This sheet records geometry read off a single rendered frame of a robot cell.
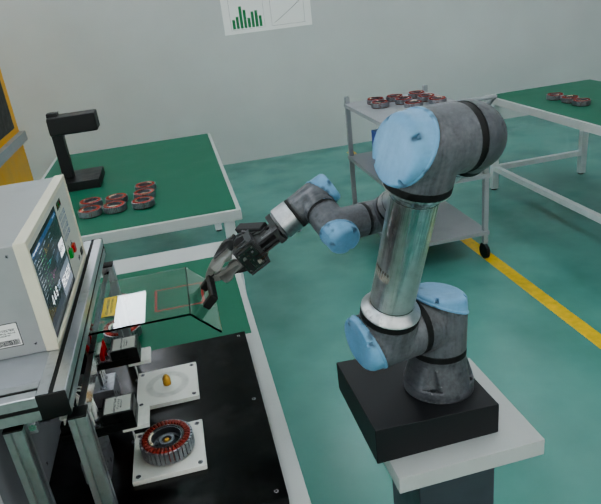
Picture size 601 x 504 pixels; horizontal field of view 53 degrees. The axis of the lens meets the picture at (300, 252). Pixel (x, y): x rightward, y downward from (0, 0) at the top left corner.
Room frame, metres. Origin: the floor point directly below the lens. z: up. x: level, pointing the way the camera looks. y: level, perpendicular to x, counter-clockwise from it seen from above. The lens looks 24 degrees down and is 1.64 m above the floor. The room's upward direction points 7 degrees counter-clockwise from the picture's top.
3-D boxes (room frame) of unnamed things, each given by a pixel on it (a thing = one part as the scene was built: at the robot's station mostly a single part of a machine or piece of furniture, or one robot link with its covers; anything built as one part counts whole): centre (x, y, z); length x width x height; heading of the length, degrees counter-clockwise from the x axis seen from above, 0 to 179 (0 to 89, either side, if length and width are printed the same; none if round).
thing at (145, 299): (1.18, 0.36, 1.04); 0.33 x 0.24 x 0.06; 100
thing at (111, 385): (1.23, 0.51, 0.80); 0.08 x 0.05 x 0.06; 10
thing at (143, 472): (1.02, 0.33, 0.78); 0.15 x 0.15 x 0.01; 10
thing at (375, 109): (3.69, -0.79, 0.51); 1.01 x 0.60 x 1.01; 10
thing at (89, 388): (1.12, 0.45, 1.03); 0.62 x 0.01 x 0.03; 10
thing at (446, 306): (1.08, -0.27, 0.99); 0.13 x 0.12 x 0.14; 115
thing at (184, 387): (1.26, 0.37, 0.78); 0.15 x 0.15 x 0.01; 10
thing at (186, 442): (1.02, 0.33, 0.80); 0.11 x 0.11 x 0.04
